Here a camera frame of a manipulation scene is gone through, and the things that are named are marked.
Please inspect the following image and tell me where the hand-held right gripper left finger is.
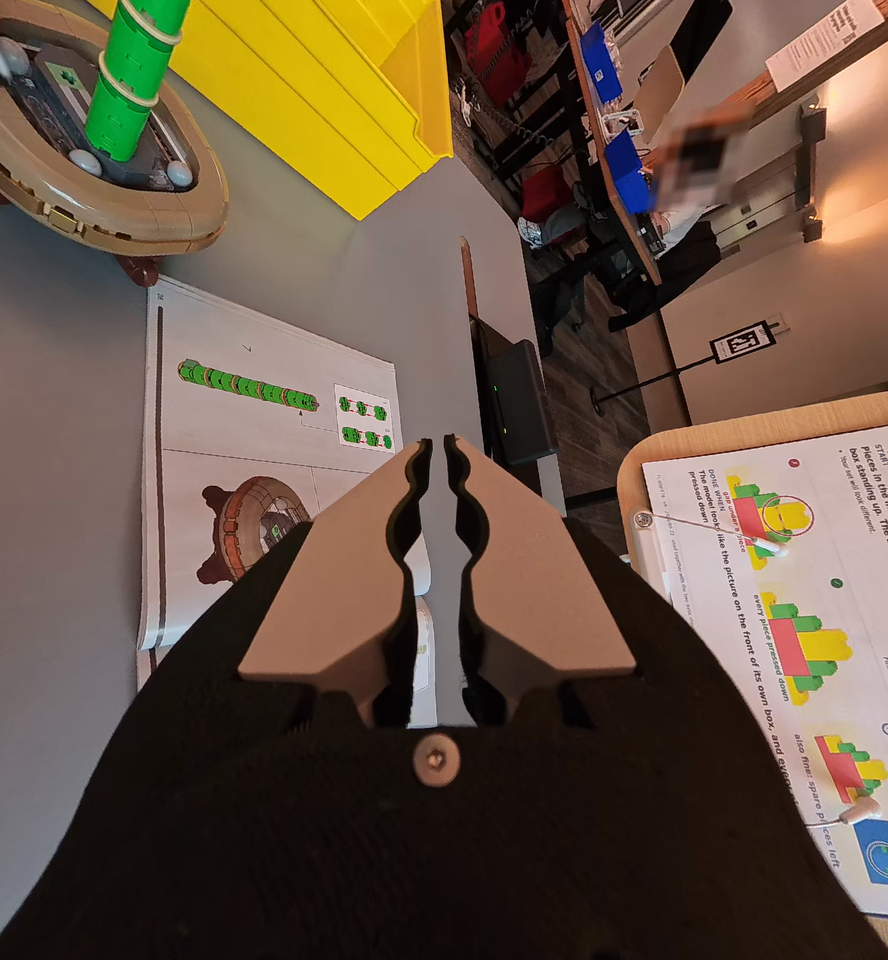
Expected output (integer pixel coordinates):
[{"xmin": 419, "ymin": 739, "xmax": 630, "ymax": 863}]
[{"xmin": 238, "ymin": 439, "xmax": 434, "ymax": 729}]

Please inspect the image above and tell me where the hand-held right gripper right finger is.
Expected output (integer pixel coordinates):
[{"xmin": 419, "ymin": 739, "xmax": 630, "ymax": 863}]
[{"xmin": 444, "ymin": 433, "xmax": 638, "ymax": 729}]

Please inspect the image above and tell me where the green brick bamboo stalk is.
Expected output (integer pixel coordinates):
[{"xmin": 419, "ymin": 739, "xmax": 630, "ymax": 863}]
[{"xmin": 84, "ymin": 0, "xmax": 192, "ymax": 164}]

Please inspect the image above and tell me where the yellow plastic bin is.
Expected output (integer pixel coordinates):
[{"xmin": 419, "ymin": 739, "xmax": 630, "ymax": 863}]
[{"xmin": 87, "ymin": 0, "xmax": 454, "ymax": 221}]

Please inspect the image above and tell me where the grey desk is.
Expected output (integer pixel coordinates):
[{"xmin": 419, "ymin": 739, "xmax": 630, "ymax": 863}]
[{"xmin": 0, "ymin": 0, "xmax": 568, "ymax": 960}]

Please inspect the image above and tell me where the white page holder bar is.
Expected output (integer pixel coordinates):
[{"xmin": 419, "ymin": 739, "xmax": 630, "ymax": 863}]
[{"xmin": 631, "ymin": 508, "xmax": 676, "ymax": 605}]

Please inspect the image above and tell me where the building instruction booklet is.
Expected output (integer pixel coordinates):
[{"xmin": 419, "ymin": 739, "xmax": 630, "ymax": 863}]
[{"xmin": 136, "ymin": 276, "xmax": 437, "ymax": 727}]

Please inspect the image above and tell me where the black power box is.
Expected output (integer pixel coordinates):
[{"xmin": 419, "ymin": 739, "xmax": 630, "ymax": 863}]
[{"xmin": 485, "ymin": 339, "xmax": 561, "ymax": 466}]

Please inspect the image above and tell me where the printed instruction sheet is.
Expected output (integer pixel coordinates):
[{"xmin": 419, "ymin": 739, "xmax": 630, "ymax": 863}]
[{"xmin": 642, "ymin": 420, "xmax": 888, "ymax": 922}]

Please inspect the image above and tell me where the black sign stand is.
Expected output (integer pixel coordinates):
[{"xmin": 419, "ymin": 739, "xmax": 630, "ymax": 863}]
[{"xmin": 592, "ymin": 320, "xmax": 778, "ymax": 417}]

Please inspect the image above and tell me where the long wooden table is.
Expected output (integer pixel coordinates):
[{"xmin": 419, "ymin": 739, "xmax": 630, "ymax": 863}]
[{"xmin": 564, "ymin": 0, "xmax": 664, "ymax": 288}]

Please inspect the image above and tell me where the red container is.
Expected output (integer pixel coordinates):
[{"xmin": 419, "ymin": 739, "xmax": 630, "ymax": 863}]
[
  {"xmin": 522, "ymin": 165, "xmax": 572, "ymax": 222},
  {"xmin": 466, "ymin": 3, "xmax": 531, "ymax": 102}
]

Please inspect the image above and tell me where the blue plastic bin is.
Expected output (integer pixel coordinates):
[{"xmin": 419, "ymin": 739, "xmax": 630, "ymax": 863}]
[
  {"xmin": 605, "ymin": 131, "xmax": 658, "ymax": 215},
  {"xmin": 580, "ymin": 21, "xmax": 625, "ymax": 106}
]

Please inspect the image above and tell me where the silver laptop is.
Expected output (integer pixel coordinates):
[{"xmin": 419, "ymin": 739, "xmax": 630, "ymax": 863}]
[{"xmin": 635, "ymin": 45, "xmax": 685, "ymax": 125}]

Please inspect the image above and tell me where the white paper notice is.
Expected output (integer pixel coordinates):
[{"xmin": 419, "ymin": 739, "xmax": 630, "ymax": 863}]
[{"xmin": 766, "ymin": 0, "xmax": 886, "ymax": 93}]

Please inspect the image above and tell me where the grey wall lamp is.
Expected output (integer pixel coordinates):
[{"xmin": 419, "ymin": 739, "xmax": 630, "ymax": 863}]
[{"xmin": 798, "ymin": 96, "xmax": 826, "ymax": 245}]

